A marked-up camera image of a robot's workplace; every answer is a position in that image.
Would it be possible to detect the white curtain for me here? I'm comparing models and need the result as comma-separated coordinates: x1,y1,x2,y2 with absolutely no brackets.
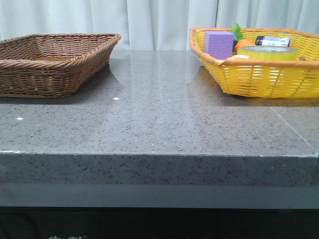
0,0,319,51

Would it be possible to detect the yellow woven basket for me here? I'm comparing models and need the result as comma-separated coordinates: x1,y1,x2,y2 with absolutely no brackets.
189,27,319,98

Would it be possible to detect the yellow tape roll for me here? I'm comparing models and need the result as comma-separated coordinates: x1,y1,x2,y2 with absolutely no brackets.
237,45,299,61

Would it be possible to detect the purple foam block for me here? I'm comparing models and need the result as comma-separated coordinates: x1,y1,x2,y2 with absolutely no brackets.
203,30,235,60

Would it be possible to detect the brown wicker basket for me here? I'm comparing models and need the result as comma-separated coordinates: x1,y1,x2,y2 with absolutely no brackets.
0,33,122,98

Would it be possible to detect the dark labelled can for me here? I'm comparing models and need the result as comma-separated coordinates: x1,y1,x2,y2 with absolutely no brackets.
255,35,291,47

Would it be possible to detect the orange toy carrot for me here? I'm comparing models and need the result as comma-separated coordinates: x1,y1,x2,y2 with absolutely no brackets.
231,23,255,52

